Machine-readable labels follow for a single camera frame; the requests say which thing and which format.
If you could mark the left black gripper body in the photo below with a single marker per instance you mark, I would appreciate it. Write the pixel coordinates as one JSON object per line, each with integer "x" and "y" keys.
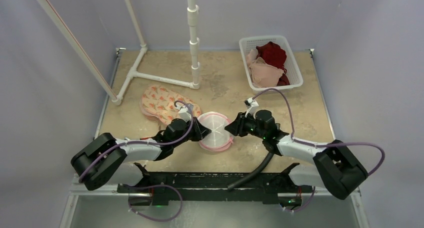
{"x": 194, "y": 136}

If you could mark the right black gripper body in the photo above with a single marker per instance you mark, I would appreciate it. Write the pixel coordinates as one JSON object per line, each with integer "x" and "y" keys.
{"x": 238, "y": 124}

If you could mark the white mesh laundry bag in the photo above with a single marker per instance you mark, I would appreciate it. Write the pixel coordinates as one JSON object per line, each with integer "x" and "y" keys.
{"x": 219, "y": 139}

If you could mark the floral mesh laundry bag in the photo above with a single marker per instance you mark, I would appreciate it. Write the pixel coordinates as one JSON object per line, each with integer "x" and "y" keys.
{"x": 158, "y": 102}

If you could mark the dark red bra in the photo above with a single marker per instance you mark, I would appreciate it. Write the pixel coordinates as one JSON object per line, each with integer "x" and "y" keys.
{"x": 283, "y": 81}
{"x": 273, "y": 55}

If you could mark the beige tan bra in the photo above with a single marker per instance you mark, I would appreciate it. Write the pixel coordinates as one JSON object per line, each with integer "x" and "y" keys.
{"x": 264, "y": 75}

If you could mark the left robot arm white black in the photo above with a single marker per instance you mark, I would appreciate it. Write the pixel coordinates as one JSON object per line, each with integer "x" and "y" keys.
{"x": 102, "y": 158}

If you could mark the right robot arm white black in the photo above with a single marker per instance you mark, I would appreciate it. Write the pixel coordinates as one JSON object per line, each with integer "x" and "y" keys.
{"x": 330, "y": 165}

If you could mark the pink bra in basket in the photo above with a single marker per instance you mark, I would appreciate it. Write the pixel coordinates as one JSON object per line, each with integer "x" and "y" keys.
{"x": 251, "y": 56}

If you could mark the white plastic basket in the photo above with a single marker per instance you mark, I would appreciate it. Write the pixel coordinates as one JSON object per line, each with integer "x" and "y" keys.
{"x": 293, "y": 71}

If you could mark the white pvc pipe rack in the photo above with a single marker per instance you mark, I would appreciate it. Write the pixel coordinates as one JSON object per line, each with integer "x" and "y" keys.
{"x": 116, "y": 98}

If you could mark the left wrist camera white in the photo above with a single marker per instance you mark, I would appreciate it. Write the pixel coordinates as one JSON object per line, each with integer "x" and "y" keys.
{"x": 185, "y": 113}

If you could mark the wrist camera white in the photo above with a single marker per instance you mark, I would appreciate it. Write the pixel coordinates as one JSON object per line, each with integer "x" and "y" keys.
{"x": 185, "y": 113}
{"x": 252, "y": 106}

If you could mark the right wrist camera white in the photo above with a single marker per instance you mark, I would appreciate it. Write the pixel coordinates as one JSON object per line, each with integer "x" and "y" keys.
{"x": 252, "y": 106}

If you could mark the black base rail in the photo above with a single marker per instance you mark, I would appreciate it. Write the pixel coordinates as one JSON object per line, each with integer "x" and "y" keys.
{"x": 267, "y": 188}

